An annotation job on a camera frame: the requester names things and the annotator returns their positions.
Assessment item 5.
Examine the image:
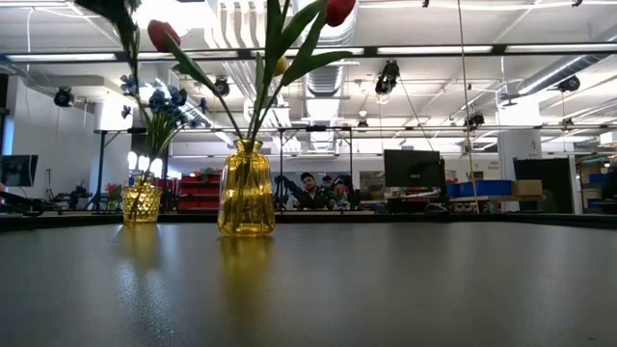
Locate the pale yellow artificial tulip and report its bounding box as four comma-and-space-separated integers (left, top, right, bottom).
246, 0, 290, 144

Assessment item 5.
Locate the blue artificial flower bunch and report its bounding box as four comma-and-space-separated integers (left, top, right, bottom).
119, 71, 212, 194

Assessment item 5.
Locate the red artificial tulip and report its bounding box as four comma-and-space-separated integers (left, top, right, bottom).
248, 0, 358, 144
146, 18, 245, 144

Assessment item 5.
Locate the long-stemmed dark artificial tulip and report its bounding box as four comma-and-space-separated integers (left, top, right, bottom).
74, 0, 155, 194

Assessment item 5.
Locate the tall amber glass vase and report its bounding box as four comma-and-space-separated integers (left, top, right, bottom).
216, 138, 277, 238

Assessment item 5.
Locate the small amber glass vase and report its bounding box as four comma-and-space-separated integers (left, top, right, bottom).
121, 173, 163, 226

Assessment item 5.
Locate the seated person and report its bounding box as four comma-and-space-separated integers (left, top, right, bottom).
288, 172, 338, 211

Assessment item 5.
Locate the black computer monitor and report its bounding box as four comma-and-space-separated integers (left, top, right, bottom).
384, 148, 447, 192

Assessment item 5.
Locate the red tool cabinet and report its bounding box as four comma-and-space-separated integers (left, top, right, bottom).
176, 172, 223, 214

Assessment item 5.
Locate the bright yellow artificial tulip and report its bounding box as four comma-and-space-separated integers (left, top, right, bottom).
250, 55, 289, 144

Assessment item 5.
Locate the background work table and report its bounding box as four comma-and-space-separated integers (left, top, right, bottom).
359, 194, 549, 214

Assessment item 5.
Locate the large blue plastic bin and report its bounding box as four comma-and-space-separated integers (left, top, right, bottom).
460, 179, 513, 198

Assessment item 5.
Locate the brown cardboard box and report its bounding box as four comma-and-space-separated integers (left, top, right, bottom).
511, 179, 545, 197

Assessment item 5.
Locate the black overhead light bar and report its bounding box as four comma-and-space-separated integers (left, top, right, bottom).
0, 43, 617, 63

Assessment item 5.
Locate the large black panel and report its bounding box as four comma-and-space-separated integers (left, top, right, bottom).
513, 157, 575, 214

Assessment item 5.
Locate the black background machine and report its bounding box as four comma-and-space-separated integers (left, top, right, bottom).
51, 185, 95, 212

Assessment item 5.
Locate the dark side monitor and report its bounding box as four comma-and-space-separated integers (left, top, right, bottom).
0, 154, 40, 188

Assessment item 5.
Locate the black table frame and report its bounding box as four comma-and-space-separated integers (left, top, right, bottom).
0, 211, 617, 227

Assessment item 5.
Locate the thin hanging rope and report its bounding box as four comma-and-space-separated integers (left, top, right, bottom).
456, 0, 479, 213

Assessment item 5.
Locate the black metal stand frame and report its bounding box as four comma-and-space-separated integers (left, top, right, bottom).
94, 128, 122, 213

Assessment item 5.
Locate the silver ventilation duct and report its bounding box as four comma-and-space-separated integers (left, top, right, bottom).
518, 52, 617, 95

